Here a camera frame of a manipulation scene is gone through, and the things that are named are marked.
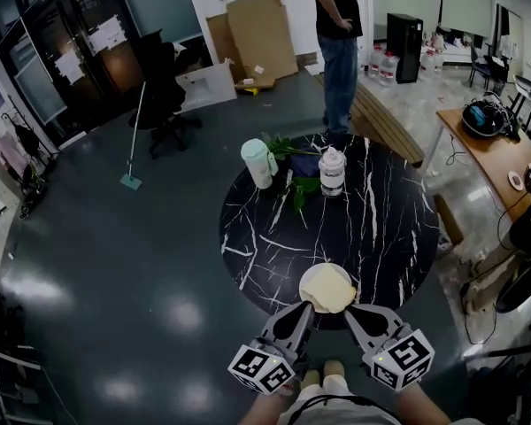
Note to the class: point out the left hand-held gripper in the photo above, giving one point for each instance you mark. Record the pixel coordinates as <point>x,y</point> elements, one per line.
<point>261,368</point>

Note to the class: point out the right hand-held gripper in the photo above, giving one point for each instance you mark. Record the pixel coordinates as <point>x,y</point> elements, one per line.
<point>402,359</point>

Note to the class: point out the white round plate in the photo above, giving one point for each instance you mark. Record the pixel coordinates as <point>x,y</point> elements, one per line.
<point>307,277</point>

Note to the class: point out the pale toast bread slice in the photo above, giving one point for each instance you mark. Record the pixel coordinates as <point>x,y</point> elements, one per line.
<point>329,290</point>

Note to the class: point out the person's right forearm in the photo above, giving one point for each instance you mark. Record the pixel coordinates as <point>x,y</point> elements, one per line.
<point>420,410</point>

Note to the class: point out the person's left forearm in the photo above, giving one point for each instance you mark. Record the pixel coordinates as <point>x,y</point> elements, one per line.
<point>265,412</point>

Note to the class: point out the person's left beige shoe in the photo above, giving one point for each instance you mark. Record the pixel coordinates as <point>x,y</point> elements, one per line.
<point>311,378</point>

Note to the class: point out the person's beige shoe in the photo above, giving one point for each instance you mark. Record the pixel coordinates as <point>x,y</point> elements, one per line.
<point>335,368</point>
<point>311,378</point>

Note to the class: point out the person's right beige shoe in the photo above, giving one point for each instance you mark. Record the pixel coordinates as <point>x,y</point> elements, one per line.
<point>335,368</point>

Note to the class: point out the person's white trousers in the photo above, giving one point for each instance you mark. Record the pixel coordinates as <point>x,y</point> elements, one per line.
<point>332,390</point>

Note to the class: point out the open cardboard box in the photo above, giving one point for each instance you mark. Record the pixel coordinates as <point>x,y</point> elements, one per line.
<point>451,219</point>

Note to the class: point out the black round stool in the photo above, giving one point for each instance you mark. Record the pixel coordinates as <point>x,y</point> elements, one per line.
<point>524,288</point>

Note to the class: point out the clear jar white lid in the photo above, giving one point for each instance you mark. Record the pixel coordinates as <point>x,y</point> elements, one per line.
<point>332,175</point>

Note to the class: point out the dark blue cloth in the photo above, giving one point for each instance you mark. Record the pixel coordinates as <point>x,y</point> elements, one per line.
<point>303,166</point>

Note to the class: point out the mint green lidded canister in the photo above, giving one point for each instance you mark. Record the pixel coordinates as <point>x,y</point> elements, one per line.
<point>256,166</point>

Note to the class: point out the wooden desk white legs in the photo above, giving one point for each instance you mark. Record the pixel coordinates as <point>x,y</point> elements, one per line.
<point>482,155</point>

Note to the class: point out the wooden slatted bench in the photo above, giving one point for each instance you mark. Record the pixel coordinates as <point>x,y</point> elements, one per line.
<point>380,118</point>

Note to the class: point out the mop with green head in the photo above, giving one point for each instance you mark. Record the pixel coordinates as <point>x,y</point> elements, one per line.
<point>130,182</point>

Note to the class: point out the black helmet blue lining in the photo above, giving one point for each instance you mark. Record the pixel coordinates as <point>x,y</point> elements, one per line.
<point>482,127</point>

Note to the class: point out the flat cardboard piece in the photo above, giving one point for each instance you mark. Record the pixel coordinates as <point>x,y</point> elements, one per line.
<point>254,84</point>

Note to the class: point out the clear water jug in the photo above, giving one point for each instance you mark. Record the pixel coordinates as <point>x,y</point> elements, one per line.
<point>375,62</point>
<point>427,64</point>
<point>438,64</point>
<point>388,71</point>

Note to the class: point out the white cabinet panel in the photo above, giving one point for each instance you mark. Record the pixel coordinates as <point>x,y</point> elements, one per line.
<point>208,87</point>

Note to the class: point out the black office chair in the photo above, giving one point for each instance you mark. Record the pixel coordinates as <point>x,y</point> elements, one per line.
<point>159,82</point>

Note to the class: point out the dark blue chair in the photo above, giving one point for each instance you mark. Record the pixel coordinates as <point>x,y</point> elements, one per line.
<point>487,67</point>

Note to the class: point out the black equipment rack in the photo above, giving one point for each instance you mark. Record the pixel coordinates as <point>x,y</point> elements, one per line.
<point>4,370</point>

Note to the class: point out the large brown cardboard sheet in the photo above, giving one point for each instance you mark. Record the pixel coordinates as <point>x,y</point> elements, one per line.
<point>261,38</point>

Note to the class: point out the small brown cardboard sheet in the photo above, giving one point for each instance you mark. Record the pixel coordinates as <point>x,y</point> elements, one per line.
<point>218,42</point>

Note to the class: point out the black coat rack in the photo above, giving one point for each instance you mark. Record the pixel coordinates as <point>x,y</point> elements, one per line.
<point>28,140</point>

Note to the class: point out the white standing board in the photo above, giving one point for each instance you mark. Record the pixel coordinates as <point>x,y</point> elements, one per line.
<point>509,31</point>

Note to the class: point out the pink hanging garment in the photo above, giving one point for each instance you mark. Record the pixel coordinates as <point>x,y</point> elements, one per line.
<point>6,153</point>

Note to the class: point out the white roller blind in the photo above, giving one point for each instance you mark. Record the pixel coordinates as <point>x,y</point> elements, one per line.
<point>465,2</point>

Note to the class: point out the white paper sheet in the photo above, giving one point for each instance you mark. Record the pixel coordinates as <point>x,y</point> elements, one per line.
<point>108,36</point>
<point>70,68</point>

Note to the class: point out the black framed glass door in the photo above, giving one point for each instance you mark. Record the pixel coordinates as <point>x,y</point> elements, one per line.
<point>62,38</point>

